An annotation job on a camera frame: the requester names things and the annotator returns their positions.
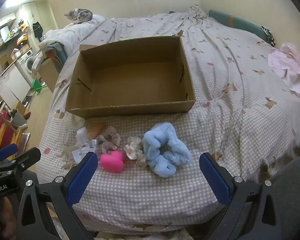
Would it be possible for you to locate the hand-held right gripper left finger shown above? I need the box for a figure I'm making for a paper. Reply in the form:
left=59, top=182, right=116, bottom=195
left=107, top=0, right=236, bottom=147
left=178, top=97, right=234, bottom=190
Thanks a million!
left=16, top=151, right=98, bottom=240

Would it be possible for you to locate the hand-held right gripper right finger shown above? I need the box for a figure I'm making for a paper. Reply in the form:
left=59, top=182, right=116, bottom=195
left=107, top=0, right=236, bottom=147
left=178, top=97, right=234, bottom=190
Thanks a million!
left=199, top=152, right=283, bottom=240

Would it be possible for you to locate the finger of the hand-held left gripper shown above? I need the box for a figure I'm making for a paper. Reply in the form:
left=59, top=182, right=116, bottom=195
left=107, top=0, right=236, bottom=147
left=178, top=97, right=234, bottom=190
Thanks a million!
left=0, top=147, right=42, bottom=178
left=0, top=144, right=18, bottom=165

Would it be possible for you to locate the clear plastic packet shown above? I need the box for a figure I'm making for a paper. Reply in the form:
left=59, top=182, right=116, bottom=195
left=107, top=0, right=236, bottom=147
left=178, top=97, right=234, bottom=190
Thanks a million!
left=71, top=146, right=98, bottom=165

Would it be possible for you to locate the pink sock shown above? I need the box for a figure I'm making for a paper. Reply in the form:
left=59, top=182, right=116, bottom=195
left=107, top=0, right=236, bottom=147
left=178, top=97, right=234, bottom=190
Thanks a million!
left=100, top=151, right=126, bottom=173

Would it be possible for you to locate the cream fabric scrunchie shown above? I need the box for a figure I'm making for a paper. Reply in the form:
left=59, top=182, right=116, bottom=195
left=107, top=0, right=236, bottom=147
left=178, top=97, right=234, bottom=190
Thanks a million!
left=124, top=136, right=148, bottom=168

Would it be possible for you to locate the blue fluffy scrunchie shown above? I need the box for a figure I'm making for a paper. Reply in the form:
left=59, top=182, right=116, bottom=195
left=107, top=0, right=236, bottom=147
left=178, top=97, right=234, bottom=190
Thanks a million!
left=142, top=122, right=192, bottom=178

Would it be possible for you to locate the cardboard box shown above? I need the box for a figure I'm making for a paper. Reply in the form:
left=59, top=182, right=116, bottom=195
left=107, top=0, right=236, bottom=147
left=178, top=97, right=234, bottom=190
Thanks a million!
left=65, top=35, right=197, bottom=120

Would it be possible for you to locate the orange soft sponge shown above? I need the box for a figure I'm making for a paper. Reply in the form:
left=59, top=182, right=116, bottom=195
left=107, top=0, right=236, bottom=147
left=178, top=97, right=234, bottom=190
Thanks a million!
left=88, top=123, right=105, bottom=139

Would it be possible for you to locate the red suitcase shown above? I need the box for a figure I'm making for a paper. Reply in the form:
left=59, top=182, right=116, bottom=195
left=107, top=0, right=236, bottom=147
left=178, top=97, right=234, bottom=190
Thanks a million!
left=0, top=110, right=12, bottom=147

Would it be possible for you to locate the yellow wooden rack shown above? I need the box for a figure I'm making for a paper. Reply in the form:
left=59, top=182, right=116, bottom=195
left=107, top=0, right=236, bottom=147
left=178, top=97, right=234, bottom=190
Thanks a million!
left=0, top=100, right=28, bottom=150

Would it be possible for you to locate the grey bin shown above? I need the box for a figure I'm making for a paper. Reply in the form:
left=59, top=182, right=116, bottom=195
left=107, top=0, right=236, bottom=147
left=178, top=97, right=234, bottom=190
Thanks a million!
left=10, top=109, right=28, bottom=128

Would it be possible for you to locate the beige lace scrunchie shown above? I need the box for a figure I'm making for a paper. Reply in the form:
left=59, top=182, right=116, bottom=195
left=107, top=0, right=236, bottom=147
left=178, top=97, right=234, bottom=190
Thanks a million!
left=98, top=126, right=122, bottom=154

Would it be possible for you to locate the white kitchen cabinet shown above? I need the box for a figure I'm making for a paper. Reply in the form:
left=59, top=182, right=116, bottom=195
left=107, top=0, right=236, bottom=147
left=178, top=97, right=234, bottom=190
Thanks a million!
left=0, top=62, right=32, bottom=105

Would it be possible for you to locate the green dustpan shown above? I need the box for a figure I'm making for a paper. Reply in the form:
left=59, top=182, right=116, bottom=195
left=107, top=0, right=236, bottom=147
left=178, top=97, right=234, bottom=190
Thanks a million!
left=31, top=78, right=49, bottom=92

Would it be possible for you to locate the person's grey trouser leg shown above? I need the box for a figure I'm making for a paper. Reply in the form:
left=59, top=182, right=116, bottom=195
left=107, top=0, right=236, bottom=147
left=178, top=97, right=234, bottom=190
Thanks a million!
left=265, top=152, right=300, bottom=240

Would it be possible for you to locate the brown cardboard carton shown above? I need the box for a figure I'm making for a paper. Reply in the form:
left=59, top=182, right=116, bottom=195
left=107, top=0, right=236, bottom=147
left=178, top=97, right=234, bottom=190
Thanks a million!
left=37, top=57, right=64, bottom=94

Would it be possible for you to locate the white washing machine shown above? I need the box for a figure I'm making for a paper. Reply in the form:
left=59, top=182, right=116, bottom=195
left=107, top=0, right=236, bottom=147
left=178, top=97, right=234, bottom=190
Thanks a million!
left=16, top=49, right=37, bottom=74

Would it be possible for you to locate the teal and orange blanket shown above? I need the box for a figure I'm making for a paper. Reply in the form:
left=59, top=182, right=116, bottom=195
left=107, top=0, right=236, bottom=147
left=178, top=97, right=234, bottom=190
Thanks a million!
left=45, top=42, right=68, bottom=64

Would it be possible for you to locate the checked printed bed blanket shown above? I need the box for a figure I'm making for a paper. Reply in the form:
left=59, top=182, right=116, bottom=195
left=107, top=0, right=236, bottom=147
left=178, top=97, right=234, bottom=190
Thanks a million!
left=36, top=5, right=300, bottom=233

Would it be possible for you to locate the black hanging cloth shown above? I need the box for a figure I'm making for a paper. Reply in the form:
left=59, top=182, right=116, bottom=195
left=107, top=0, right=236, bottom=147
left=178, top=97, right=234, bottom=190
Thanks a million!
left=32, top=22, right=42, bottom=38

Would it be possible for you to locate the white duvet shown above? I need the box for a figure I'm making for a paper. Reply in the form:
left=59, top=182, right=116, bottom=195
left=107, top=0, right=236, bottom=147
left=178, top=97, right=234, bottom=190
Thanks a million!
left=39, top=14, right=107, bottom=53

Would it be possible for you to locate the pink crumpled cloth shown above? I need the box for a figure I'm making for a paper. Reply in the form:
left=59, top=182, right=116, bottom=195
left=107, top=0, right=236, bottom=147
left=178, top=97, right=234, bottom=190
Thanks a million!
left=268, top=42, right=300, bottom=99

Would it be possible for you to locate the grey tabby cat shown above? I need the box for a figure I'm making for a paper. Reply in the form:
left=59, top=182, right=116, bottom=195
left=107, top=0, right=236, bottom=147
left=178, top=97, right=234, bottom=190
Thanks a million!
left=64, top=8, right=93, bottom=25

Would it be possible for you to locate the black and white patterned cloth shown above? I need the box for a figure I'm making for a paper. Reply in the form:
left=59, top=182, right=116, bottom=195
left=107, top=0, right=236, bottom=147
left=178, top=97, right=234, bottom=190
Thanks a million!
left=261, top=26, right=277, bottom=47

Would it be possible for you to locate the teal cushion with orange stripe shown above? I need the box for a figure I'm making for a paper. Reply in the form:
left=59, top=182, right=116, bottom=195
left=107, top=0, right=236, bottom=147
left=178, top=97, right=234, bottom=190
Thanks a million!
left=209, top=9, right=272, bottom=43

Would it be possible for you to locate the cluttered wall shelf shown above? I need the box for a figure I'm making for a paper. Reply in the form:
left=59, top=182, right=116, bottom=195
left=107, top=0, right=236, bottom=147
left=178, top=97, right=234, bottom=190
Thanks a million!
left=2, top=17, right=33, bottom=53

